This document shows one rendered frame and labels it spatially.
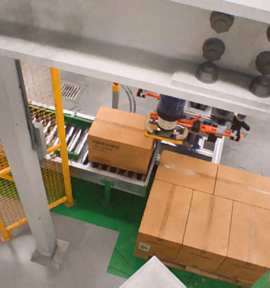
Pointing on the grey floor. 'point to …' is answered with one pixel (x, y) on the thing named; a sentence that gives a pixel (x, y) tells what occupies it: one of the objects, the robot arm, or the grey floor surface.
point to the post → (115, 96)
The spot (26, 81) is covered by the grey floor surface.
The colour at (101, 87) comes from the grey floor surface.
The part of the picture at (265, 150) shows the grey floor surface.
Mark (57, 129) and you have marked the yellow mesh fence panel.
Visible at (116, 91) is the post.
